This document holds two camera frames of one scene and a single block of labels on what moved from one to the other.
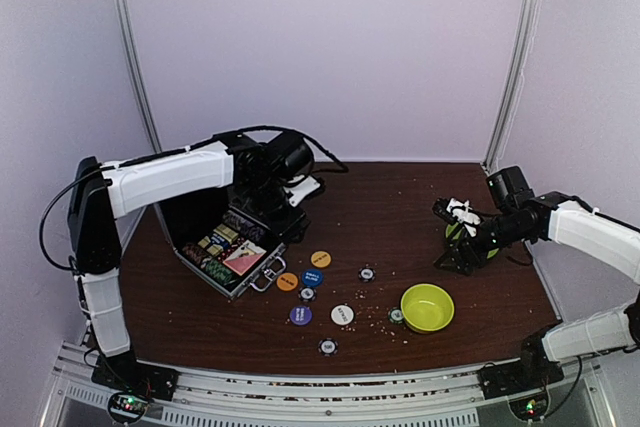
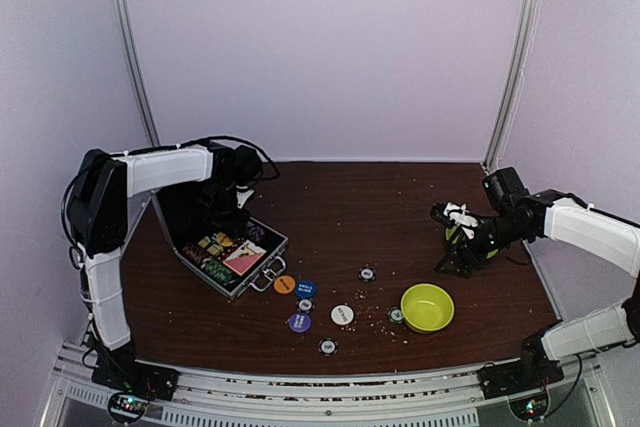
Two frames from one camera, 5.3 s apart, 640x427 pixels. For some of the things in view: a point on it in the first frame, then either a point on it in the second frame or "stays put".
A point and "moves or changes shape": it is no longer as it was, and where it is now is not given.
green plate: [449, 230] stays put
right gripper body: [480, 255] stays put
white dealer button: [342, 315] stays put
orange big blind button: [287, 281] stays put
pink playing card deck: [244, 257] stays put
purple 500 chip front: [328, 347] stays put
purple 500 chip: [307, 294] -> [305, 305]
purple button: [300, 315] moves or changes shape
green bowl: [427, 308] stays put
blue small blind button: [312, 277] -> [306, 288]
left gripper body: [265, 204] -> [220, 208]
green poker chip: [395, 315] stays put
